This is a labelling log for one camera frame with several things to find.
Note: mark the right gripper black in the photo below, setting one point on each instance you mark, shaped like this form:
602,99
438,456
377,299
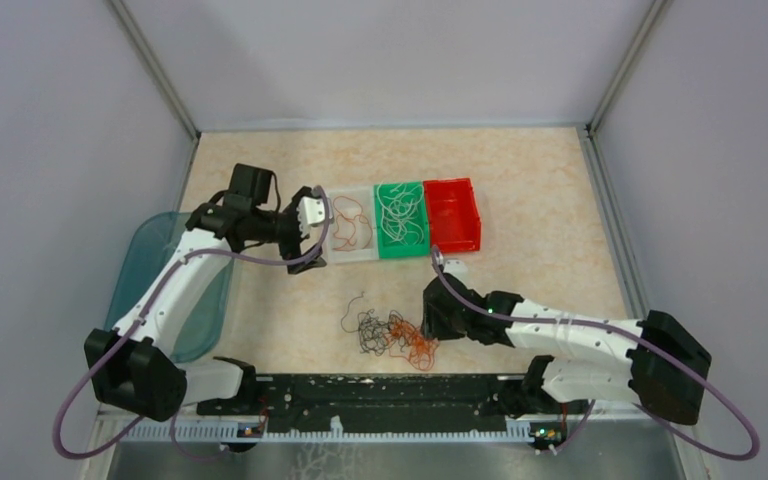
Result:
432,327

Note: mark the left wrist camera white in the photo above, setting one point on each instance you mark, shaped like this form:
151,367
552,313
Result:
311,212

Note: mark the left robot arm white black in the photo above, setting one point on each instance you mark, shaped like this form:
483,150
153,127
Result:
130,365

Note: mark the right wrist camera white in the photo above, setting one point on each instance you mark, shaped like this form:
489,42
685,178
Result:
456,268

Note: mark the aluminium frame post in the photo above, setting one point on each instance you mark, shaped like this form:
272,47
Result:
153,66
631,57

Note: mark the teal plastic container lid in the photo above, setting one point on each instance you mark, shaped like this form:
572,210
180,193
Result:
151,247

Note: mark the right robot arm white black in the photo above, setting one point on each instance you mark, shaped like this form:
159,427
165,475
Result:
650,362

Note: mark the aluminium frame post right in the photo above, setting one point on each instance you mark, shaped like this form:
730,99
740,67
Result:
631,57

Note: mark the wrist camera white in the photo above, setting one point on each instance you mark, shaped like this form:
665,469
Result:
456,268
311,212

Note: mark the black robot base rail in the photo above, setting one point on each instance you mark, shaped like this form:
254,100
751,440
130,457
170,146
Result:
389,403

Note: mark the white plastic bin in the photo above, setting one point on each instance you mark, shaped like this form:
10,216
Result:
352,236

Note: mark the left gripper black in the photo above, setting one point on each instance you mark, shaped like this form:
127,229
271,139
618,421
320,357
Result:
292,251

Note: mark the aluminium frame post left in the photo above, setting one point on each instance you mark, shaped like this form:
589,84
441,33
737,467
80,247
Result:
153,66

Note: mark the red plastic bin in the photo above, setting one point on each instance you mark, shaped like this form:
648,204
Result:
453,215

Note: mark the green plastic bin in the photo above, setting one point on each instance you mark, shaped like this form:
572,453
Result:
402,221

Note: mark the white slotted cable duct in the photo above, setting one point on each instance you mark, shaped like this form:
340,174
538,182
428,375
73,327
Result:
230,430

